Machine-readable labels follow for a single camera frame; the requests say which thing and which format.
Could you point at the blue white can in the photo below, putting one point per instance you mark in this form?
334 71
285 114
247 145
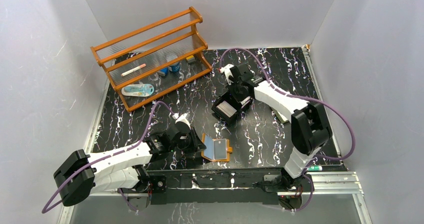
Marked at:
175 67

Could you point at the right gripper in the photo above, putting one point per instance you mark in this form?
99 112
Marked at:
231 84

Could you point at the small grey yellow block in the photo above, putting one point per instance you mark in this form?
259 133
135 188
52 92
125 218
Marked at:
190 59

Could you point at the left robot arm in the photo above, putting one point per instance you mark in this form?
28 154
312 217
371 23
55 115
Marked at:
83 174

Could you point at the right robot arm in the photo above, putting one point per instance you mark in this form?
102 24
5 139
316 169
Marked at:
309 124

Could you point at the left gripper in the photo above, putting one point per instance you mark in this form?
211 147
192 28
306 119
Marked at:
196 141

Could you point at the small blue block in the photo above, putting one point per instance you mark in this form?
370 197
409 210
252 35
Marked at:
163 72

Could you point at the green white marker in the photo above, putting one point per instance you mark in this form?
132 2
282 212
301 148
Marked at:
315 168

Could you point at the blue packaged item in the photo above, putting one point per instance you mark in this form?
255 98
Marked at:
138 90

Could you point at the white pink pen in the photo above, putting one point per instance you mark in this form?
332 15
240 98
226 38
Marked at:
135 69

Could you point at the black card tray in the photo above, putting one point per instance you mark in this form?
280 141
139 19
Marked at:
239 106

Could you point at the orange wooden shelf rack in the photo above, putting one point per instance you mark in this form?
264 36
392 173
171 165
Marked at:
174 36

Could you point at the white box with red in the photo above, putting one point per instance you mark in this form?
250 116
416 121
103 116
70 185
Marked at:
283 117

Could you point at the orange card holder wallet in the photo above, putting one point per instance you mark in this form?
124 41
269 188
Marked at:
207 153

